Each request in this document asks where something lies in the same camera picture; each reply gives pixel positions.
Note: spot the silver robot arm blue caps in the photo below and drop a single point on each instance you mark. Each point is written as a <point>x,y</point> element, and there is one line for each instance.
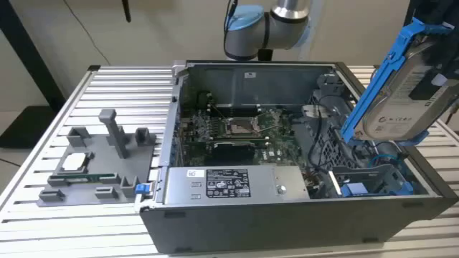
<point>283,27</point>

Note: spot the black RAM slots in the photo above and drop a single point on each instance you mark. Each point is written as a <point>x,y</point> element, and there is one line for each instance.
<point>233,109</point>

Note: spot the silver CPU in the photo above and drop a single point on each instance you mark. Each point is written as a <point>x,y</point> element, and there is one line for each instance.
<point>77,162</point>

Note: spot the silver power supply unit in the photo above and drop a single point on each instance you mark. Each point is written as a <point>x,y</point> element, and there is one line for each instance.
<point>179,185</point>

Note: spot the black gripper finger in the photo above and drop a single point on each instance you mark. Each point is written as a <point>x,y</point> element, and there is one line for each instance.
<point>426,88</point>

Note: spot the thin metal locking lever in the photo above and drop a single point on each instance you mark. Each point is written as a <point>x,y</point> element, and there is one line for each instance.
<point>219,111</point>

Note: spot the blue case latch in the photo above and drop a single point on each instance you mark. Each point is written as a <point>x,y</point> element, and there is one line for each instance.
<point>142,188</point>

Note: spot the black upright post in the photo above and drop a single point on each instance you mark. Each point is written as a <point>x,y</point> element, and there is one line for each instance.
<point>25,40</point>

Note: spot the green motherboard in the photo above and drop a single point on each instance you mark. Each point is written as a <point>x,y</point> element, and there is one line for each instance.
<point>283,150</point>

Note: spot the white label sticker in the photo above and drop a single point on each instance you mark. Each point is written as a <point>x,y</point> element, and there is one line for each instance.
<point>250,75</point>

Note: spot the green RAM stick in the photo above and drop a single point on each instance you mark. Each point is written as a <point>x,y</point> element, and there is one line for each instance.
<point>94,176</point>

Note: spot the CPU socket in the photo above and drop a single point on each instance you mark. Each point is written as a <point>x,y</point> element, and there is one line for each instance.
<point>239,126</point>

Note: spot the grey perforated drive cage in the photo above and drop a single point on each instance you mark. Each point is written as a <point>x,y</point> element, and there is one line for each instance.
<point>330,145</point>

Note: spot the hard disk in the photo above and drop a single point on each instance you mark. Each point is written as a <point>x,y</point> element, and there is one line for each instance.
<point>394,107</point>

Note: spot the black hanging antenna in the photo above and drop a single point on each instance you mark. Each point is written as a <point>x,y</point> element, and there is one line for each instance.
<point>126,10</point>

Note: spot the black open PC case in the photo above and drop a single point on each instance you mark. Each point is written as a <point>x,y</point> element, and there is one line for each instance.
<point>269,228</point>

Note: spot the black motherboard power plug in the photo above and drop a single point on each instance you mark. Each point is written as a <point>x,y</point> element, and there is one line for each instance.
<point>203,98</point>

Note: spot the black graphics card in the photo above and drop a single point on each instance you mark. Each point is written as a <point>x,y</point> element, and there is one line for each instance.
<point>233,153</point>

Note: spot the grey parts rack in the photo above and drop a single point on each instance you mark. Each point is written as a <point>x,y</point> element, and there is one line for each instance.
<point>107,164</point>

